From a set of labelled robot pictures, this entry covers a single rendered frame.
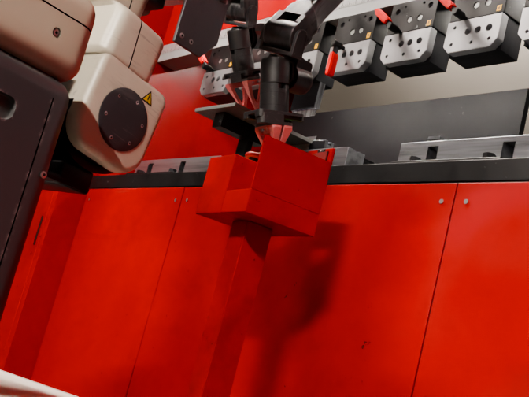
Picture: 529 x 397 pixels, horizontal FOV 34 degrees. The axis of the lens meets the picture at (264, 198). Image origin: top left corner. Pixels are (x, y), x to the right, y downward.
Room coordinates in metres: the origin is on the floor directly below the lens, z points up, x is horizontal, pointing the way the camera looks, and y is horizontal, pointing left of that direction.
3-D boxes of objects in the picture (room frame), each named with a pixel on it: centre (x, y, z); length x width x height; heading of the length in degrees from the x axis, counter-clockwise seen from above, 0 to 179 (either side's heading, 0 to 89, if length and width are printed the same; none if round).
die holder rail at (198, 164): (2.70, 0.28, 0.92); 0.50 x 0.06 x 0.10; 36
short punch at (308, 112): (2.26, -0.04, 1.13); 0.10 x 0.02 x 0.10; 36
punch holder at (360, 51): (2.12, -0.15, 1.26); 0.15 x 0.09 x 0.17; 36
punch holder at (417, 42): (1.96, -0.26, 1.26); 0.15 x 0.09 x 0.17; 36
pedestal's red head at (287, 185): (1.67, 0.01, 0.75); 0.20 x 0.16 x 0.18; 30
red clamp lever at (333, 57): (2.10, -0.08, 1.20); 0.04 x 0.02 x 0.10; 126
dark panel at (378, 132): (2.75, -0.32, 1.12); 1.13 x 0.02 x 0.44; 36
